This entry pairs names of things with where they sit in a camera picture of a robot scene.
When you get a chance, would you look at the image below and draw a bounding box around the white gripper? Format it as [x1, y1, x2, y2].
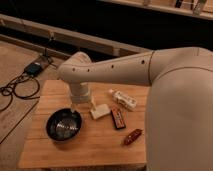
[69, 83, 96, 113]

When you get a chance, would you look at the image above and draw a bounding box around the black ceramic bowl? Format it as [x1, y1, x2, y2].
[46, 108, 82, 141]

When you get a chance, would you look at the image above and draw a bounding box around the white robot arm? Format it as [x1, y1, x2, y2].
[58, 47, 213, 171]

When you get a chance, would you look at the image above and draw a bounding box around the white rectangular block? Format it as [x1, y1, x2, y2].
[90, 104, 111, 119]

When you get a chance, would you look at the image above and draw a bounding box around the wooden table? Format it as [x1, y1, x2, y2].
[19, 80, 148, 168]

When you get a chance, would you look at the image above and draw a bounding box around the white plastic bottle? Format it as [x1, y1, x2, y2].
[109, 89, 137, 111]

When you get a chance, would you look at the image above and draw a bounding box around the red candy wrapper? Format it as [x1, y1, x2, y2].
[123, 129, 142, 145]

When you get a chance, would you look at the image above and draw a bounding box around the black power adapter box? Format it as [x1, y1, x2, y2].
[24, 62, 42, 76]

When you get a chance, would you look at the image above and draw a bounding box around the black floor cable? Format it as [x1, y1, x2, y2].
[0, 71, 41, 113]

